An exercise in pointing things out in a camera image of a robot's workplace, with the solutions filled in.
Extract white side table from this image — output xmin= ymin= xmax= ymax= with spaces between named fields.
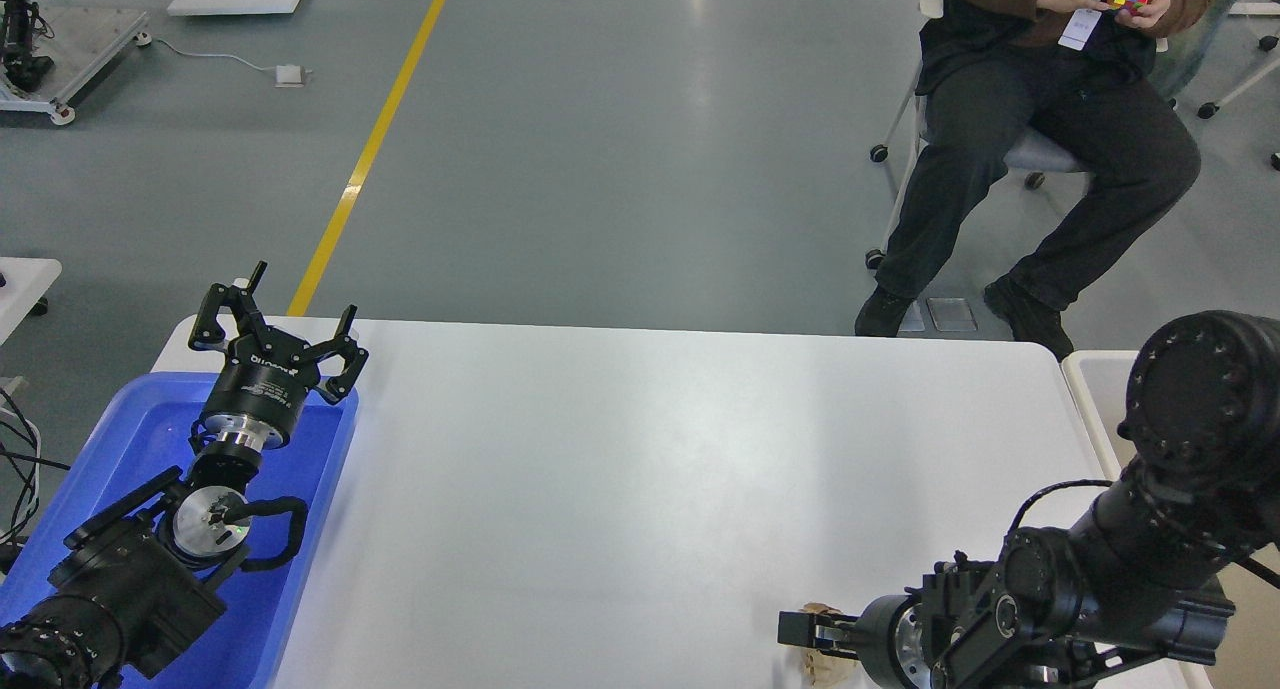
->
xmin=1 ymin=257 xmax=63 ymax=345

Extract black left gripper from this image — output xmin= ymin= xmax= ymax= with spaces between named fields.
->
xmin=188 ymin=261 xmax=369 ymax=448

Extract white floor power box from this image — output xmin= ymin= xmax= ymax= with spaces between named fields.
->
xmin=274 ymin=64 xmax=307 ymax=88

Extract blue plastic bin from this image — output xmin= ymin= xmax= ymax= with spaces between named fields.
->
xmin=0 ymin=371 xmax=358 ymax=689

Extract metal wheeled platform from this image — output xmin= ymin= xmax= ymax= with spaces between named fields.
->
xmin=1 ymin=0 xmax=151 ymax=127

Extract seated person in black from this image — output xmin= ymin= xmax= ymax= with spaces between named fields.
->
xmin=855 ymin=0 xmax=1215 ymax=359

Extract white chair base right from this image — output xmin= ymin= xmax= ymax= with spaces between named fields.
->
xmin=1196 ymin=0 xmax=1279 ymax=120

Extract metal floor plate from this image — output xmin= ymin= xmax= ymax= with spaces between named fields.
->
xmin=925 ymin=297 xmax=978 ymax=333

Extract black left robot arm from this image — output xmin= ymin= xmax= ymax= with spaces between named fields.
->
xmin=3 ymin=263 xmax=369 ymax=688

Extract black cables at left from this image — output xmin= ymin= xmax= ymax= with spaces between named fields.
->
xmin=0 ymin=379 xmax=70 ymax=570

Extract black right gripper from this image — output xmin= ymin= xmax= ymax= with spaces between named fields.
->
xmin=778 ymin=594 xmax=951 ymax=688

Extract white office chair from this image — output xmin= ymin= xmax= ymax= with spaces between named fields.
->
xmin=867 ymin=0 xmax=1171 ymax=268

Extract brown paper ball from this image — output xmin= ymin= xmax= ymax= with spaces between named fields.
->
xmin=800 ymin=602 xmax=860 ymax=688

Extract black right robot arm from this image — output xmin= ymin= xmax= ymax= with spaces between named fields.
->
xmin=777 ymin=310 xmax=1279 ymax=688

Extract beige plastic bin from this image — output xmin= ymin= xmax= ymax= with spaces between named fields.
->
xmin=1062 ymin=350 xmax=1279 ymax=688

